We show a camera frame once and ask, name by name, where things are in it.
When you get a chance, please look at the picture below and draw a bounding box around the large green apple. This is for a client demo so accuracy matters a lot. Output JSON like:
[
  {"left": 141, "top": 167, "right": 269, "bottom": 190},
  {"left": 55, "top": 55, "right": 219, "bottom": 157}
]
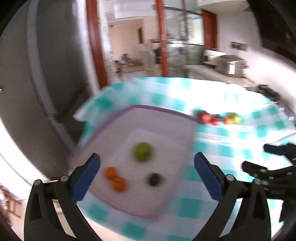
[{"left": 228, "top": 113, "right": 242, "bottom": 125}]

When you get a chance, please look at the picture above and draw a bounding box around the orange tangerine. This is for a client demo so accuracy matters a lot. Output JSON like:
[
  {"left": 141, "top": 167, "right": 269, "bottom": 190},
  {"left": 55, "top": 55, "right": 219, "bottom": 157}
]
[
  {"left": 224, "top": 117, "right": 234, "bottom": 125},
  {"left": 111, "top": 176, "right": 127, "bottom": 192},
  {"left": 104, "top": 167, "right": 117, "bottom": 180}
]

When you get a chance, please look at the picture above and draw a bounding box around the small red tomato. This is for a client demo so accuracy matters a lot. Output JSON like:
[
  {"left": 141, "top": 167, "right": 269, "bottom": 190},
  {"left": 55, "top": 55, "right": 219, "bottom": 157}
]
[{"left": 211, "top": 118, "right": 220, "bottom": 126}]

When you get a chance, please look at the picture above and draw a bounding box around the dark red pomegranate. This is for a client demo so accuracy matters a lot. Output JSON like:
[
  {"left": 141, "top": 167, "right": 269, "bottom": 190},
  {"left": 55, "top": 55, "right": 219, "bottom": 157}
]
[{"left": 197, "top": 110, "right": 212, "bottom": 125}]

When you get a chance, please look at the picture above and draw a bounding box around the dark passion fruit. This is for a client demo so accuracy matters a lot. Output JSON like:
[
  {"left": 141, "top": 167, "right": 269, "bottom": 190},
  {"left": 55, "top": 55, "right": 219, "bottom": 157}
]
[{"left": 148, "top": 173, "right": 163, "bottom": 187}]

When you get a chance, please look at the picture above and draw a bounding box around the teal checkered tablecloth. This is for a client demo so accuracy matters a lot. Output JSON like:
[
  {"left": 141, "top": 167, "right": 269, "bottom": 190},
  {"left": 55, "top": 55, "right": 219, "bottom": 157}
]
[{"left": 74, "top": 77, "right": 295, "bottom": 240}]

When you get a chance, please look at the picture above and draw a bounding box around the steel kitchen appliance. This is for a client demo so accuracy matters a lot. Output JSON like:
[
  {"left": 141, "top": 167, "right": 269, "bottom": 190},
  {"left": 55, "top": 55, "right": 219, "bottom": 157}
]
[{"left": 216, "top": 55, "right": 249, "bottom": 78}]

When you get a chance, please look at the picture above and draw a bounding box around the white box purple rim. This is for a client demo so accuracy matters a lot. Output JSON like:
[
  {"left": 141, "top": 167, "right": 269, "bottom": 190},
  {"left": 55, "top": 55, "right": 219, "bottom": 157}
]
[{"left": 69, "top": 105, "right": 195, "bottom": 219}]

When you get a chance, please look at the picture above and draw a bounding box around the grey refrigerator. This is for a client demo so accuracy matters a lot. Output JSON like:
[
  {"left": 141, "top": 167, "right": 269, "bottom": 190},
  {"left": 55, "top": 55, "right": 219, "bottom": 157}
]
[{"left": 1, "top": 1, "right": 99, "bottom": 179}]

